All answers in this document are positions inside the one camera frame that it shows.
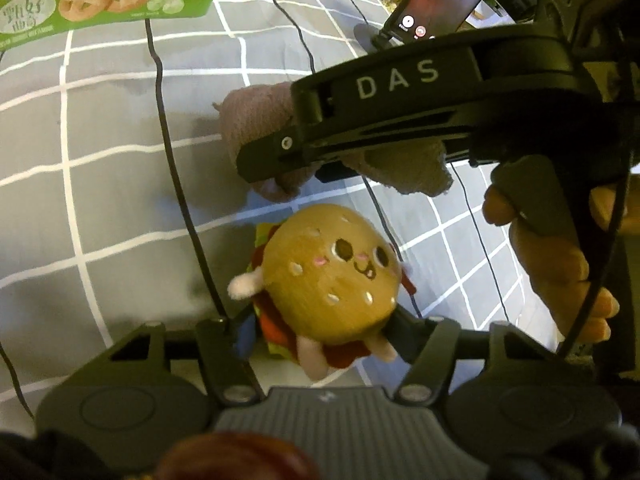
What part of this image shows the burger plush toy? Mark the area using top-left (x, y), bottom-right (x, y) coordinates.
top-left (227, 203), bottom-right (417, 382)

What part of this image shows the black smartphone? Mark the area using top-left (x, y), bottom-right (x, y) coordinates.
top-left (382, 0), bottom-right (501, 44)

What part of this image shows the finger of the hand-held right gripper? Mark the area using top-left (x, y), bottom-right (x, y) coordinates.
top-left (315, 160), bottom-right (363, 184)
top-left (235, 34), bottom-right (482, 184)

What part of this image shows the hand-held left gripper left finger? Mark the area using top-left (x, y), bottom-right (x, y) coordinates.
top-left (107, 305), bottom-right (266, 407)

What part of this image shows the black phone stand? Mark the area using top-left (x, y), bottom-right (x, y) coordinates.
top-left (353, 22), bottom-right (402, 54)

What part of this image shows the green plastic box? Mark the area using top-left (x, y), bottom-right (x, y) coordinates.
top-left (0, 0), bottom-right (244, 52)

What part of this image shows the person's right hand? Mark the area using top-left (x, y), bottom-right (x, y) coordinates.
top-left (482, 174), bottom-right (640, 344)

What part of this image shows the grey checkered blanket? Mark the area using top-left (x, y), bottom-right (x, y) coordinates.
top-left (0, 0), bottom-right (568, 436)

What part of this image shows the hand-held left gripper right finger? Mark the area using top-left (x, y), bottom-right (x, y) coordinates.
top-left (385, 309), bottom-right (547, 407)

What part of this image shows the black cable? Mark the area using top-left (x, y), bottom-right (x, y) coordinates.
top-left (143, 17), bottom-right (229, 321)
top-left (248, 0), bottom-right (317, 79)
top-left (447, 162), bottom-right (489, 334)

